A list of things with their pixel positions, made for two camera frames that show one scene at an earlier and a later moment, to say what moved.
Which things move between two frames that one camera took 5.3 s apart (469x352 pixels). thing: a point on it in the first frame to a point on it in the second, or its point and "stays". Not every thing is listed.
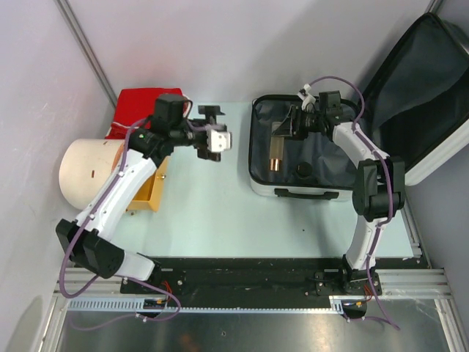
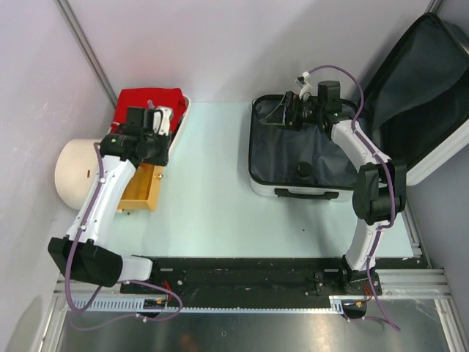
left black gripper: [210, 114] to [161, 159]
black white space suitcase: [415, 109] stays
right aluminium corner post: [434, 6] stays
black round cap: [303, 170] stays
